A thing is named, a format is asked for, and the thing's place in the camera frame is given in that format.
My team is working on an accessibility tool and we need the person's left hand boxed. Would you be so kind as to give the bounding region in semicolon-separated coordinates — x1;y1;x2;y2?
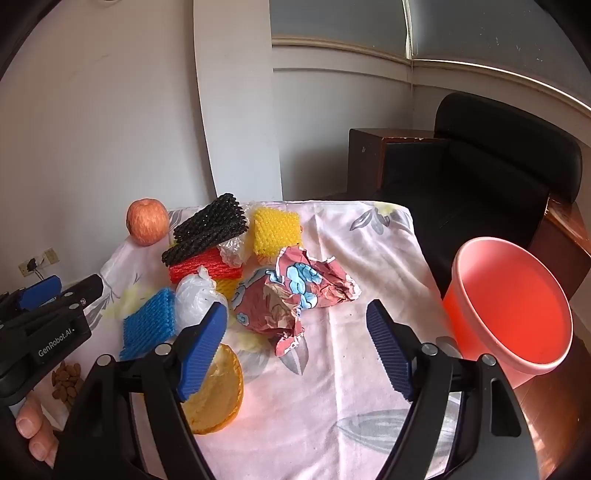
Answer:
15;394;61;468

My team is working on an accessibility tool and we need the black armchair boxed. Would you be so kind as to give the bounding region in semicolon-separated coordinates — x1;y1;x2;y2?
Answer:
374;91;583;296

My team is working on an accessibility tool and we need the pink plastic bucket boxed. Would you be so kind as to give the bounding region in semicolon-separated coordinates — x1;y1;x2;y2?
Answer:
442;237;573;391

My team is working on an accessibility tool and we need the yellow foam net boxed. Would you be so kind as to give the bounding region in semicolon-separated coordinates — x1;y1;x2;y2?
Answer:
252;206;302;258

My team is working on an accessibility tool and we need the clear plastic bag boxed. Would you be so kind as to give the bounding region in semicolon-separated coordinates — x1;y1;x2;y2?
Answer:
175;267;229;330

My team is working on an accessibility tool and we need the black foam net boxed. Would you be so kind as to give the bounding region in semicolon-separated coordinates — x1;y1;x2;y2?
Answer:
161;237;222;267
173;193;249;243

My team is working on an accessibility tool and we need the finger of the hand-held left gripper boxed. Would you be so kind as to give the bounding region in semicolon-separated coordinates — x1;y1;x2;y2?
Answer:
60;274;105;306
18;275;64;311

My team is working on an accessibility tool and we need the clear bubble wrap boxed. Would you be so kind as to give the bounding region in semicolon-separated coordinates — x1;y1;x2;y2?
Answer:
218;235;252;268

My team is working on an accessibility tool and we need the floral pink tablecloth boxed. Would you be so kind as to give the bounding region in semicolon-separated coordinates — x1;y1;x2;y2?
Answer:
99;199;462;480

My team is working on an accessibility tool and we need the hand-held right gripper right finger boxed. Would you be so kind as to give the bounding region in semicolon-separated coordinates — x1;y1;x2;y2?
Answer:
366;299;541;480

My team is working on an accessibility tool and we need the white board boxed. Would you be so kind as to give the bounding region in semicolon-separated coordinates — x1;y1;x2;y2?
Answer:
193;0;283;208

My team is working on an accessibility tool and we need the wall socket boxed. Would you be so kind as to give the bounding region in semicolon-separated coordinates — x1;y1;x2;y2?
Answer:
17;247;61;278

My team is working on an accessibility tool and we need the blue foam net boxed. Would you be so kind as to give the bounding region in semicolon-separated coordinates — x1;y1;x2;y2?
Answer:
119;288;178;361

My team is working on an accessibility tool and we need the red foam net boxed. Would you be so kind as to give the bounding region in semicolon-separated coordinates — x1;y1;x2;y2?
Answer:
168;249;244;284

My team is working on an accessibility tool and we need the pile of almonds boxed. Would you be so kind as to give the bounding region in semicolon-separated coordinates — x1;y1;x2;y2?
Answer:
51;362;85;408

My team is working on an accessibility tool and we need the printed paper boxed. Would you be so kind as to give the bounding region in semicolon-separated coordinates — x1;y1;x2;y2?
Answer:
231;246;362;357

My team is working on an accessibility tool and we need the red apple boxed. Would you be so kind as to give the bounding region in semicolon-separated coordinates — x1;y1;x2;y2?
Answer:
127;198;170;246

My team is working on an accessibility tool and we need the brown wooden cabinet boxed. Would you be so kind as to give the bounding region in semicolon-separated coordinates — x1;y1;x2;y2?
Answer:
348;128;437;201

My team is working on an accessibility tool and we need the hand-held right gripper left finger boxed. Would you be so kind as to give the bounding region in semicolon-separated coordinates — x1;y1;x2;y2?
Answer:
53;302;229;480

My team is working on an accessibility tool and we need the window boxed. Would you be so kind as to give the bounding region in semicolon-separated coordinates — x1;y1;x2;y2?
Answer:
270;0;591;88

